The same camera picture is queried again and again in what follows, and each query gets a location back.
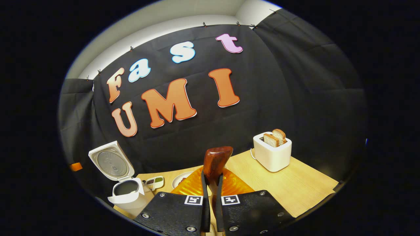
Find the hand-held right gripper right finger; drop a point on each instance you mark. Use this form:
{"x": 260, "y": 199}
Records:
{"x": 249, "y": 213}

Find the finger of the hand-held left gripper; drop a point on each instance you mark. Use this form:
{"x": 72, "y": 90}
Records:
{"x": 75, "y": 166}

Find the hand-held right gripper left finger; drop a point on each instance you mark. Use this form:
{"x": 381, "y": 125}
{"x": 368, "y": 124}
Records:
{"x": 177, "y": 213}

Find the white divided rice dish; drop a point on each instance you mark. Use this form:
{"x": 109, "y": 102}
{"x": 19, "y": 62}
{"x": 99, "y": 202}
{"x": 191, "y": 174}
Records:
{"x": 154, "y": 182}

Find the white rice cooker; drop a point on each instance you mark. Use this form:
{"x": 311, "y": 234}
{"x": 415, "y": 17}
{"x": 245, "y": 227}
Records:
{"x": 129, "y": 201}

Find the brown wooden spoon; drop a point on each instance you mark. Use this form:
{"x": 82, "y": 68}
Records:
{"x": 215, "y": 162}

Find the red meat piece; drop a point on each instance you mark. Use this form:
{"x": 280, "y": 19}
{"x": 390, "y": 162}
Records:
{"x": 182, "y": 180}

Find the white oval plate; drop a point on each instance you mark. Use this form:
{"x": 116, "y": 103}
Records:
{"x": 178, "y": 177}

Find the white toaster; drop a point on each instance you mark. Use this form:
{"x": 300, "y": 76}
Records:
{"x": 272, "y": 157}

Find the black backdrop cloth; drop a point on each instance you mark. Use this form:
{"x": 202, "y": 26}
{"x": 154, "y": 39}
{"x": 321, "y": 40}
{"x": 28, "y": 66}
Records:
{"x": 295, "y": 82}

